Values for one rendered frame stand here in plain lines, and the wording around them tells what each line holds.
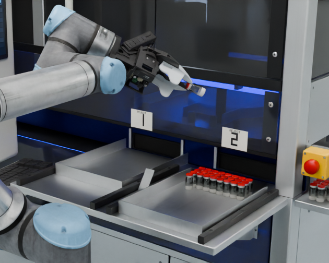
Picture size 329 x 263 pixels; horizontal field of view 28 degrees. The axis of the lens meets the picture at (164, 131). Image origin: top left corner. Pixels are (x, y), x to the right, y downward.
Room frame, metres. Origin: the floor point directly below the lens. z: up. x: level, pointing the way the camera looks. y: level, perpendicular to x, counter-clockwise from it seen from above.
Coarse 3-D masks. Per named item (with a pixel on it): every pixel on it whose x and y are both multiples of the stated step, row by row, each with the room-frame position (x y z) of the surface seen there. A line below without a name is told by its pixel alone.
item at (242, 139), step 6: (222, 132) 1.85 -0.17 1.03; (228, 132) 1.84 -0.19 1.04; (234, 132) 1.83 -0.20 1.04; (240, 132) 1.82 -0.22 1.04; (246, 132) 1.80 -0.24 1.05; (222, 138) 1.85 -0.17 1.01; (228, 138) 1.84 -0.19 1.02; (240, 138) 1.82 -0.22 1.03; (246, 138) 1.80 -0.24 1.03; (222, 144) 1.85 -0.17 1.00; (228, 144) 1.84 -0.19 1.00; (240, 144) 1.81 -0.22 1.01; (246, 144) 1.80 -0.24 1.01; (246, 150) 1.80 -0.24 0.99
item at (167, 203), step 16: (176, 176) 1.81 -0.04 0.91; (144, 192) 1.68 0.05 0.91; (160, 192) 1.74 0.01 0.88; (176, 192) 1.75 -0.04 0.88; (192, 192) 1.75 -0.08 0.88; (208, 192) 1.75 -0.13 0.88; (256, 192) 1.68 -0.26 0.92; (128, 208) 1.58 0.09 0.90; (144, 208) 1.55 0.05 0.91; (160, 208) 1.63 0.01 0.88; (176, 208) 1.63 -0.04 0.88; (192, 208) 1.63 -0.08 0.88; (208, 208) 1.63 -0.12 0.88; (224, 208) 1.64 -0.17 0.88; (240, 208) 1.60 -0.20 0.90; (160, 224) 1.52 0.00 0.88; (176, 224) 1.49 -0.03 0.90; (192, 224) 1.46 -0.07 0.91; (208, 224) 1.47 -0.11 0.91
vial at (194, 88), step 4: (192, 84) 1.54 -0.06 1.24; (196, 84) 1.55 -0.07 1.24; (188, 88) 1.54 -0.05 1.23; (192, 88) 1.53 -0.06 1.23; (196, 88) 1.54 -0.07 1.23; (200, 88) 1.54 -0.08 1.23; (204, 88) 1.55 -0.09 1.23; (196, 92) 1.54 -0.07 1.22; (200, 92) 1.54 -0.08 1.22; (204, 92) 1.54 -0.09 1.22; (200, 96) 1.54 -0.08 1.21
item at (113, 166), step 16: (112, 144) 2.10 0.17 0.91; (64, 160) 1.91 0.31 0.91; (80, 160) 1.97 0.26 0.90; (96, 160) 2.01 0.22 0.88; (112, 160) 2.02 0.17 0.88; (128, 160) 2.02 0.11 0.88; (144, 160) 2.02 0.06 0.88; (160, 160) 2.03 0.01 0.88; (176, 160) 1.96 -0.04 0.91; (80, 176) 1.83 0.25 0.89; (96, 176) 1.79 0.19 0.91; (112, 176) 1.86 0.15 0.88; (128, 176) 1.87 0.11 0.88
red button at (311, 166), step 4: (308, 160) 1.67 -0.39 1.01; (312, 160) 1.66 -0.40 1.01; (304, 164) 1.67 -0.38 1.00; (308, 164) 1.66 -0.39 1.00; (312, 164) 1.65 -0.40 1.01; (316, 164) 1.65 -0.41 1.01; (304, 168) 1.66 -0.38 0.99; (308, 168) 1.66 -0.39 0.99; (312, 168) 1.65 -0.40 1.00; (316, 168) 1.65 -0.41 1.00; (308, 172) 1.66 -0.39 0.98; (312, 172) 1.65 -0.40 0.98; (316, 172) 1.66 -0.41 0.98
